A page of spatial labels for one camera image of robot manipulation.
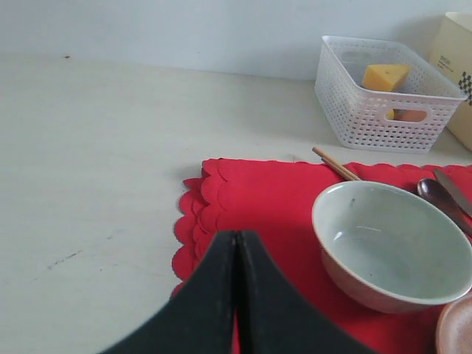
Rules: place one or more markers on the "dark wooden spoon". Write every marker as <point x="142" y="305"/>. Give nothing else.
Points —
<point x="433" y="192"/>

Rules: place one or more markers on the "red scalloped table cloth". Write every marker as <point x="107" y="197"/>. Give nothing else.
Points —
<point x="275" y="199"/>

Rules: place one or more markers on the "steel table knife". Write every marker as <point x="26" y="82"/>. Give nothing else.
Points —
<point x="458" y="196"/>

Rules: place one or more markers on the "cream plastic bin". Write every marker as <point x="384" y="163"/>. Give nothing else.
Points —
<point x="451" y="55"/>

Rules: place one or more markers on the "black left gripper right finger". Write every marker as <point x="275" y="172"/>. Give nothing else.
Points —
<point x="272" y="316"/>

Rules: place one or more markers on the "brown wooden plate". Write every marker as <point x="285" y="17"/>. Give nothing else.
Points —
<point x="453" y="332"/>

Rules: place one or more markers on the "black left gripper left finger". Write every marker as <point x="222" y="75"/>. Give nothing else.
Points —
<point x="199" y="318"/>

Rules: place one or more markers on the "brown egg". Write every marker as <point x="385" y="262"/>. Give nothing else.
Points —
<point x="410" y="115"/>

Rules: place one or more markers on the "yellow cheese wedge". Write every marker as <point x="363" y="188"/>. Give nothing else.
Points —
<point x="385" y="77"/>

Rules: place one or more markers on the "white perforated plastic basket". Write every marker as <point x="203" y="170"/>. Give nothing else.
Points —
<point x="358" y="116"/>

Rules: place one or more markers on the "pale green ceramic bowl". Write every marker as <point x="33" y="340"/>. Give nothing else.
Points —
<point x="389" y="249"/>

